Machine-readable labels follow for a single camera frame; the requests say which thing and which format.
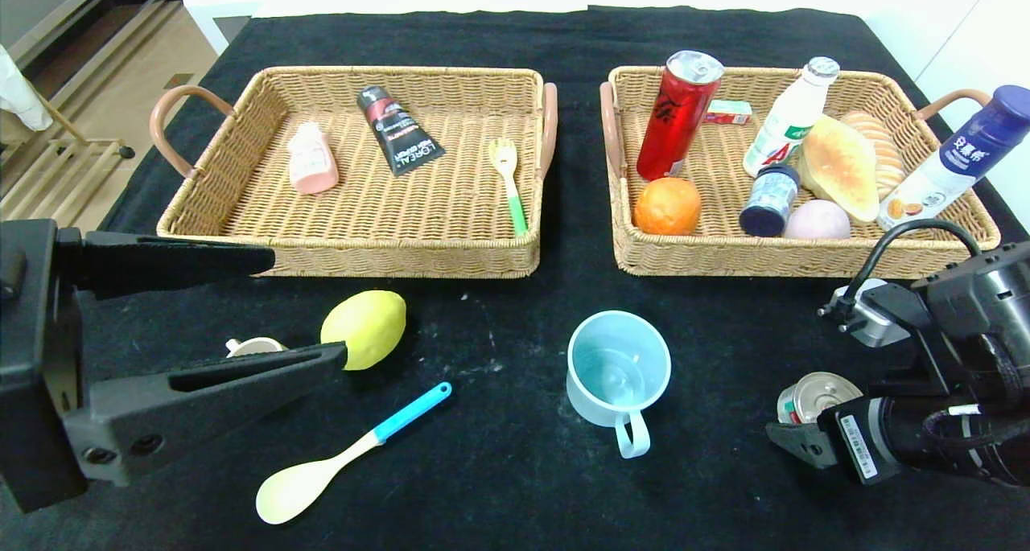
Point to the red soda can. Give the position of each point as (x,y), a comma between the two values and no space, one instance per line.
(672,125)

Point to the small beige cup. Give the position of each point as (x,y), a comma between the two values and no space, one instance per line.
(257,345)

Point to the orange fruit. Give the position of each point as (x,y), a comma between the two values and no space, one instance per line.
(666,205)

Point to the white hanging cloth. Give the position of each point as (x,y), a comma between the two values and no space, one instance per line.
(20,96)

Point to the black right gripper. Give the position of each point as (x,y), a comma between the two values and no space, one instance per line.
(854,445)

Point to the light blue mug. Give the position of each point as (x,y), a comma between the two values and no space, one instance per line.
(615,366)

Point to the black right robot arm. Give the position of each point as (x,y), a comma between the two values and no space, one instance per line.
(990,294)

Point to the black cosmetic tube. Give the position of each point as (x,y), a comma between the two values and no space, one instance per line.
(397,135)

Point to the pale pink round bun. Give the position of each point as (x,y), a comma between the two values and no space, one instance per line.
(817,223)

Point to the yellow lemon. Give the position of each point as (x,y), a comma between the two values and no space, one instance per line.
(370,322)

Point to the yellow bread bun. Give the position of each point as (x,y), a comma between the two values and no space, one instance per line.
(841,169)

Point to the grey metal shelf frame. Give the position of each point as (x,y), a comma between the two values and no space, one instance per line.
(32,4)

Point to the red green candy box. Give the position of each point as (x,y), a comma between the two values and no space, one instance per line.
(732,115)

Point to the black tablecloth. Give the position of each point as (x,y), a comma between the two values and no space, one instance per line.
(515,495)

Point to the gold metal rolling rack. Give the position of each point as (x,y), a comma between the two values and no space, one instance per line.
(127,154)

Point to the white milk drink bottle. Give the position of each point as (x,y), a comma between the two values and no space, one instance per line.
(788,125)

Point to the striped bread loaf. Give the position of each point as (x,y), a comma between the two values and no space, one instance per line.
(885,153)

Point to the short silver tin can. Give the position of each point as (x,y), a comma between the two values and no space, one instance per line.
(817,394)

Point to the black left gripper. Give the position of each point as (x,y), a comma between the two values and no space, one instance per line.
(36,358)

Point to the white bottle blue cap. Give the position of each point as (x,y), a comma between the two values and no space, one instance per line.
(933,185)

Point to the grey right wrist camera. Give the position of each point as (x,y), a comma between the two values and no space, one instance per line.
(877,330)

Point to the small dark blue jar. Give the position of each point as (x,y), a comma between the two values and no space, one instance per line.
(768,205)

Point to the small pink bottle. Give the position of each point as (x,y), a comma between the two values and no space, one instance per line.
(314,163)

